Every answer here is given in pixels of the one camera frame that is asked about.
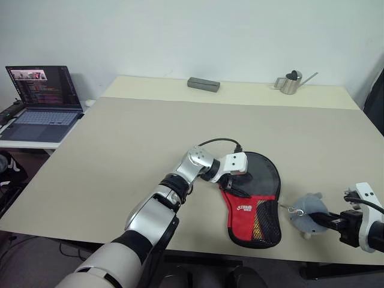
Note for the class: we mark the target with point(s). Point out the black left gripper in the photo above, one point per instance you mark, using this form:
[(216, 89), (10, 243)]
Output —
[(226, 181)]

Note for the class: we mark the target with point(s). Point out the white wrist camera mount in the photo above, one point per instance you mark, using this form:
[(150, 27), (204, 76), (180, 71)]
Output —
[(367, 192), (237, 162)]

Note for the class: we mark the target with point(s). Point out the black red paddle case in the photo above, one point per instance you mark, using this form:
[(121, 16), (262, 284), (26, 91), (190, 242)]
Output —
[(240, 216)]

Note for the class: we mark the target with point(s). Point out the silver metal watering can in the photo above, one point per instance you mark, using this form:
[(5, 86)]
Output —
[(289, 84)]

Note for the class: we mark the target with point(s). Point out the white side table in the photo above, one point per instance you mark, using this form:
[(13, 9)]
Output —
[(27, 144)]

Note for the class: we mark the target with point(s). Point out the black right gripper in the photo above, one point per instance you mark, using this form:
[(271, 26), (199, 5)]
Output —
[(351, 228)]

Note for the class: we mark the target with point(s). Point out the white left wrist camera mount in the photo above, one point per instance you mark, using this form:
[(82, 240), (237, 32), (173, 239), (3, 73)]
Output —
[(237, 162)]

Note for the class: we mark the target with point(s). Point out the black power strip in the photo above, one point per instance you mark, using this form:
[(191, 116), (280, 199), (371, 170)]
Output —
[(9, 113)]

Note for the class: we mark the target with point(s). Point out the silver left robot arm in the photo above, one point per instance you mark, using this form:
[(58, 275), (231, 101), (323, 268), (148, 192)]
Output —
[(156, 216)]

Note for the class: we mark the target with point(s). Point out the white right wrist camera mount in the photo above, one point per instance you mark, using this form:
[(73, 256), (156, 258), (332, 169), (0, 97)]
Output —
[(367, 192)]

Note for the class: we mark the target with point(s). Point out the grey rectangular box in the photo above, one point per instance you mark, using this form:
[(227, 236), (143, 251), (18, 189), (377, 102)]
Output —
[(204, 85)]

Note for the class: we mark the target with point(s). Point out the open laptop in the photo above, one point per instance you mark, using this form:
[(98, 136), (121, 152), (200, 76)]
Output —
[(45, 87)]

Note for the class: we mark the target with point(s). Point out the small white mouse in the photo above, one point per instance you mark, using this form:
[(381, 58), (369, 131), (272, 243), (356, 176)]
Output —
[(89, 102)]

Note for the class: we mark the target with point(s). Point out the black white patterned bag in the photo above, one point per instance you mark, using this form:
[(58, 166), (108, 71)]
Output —
[(12, 169)]

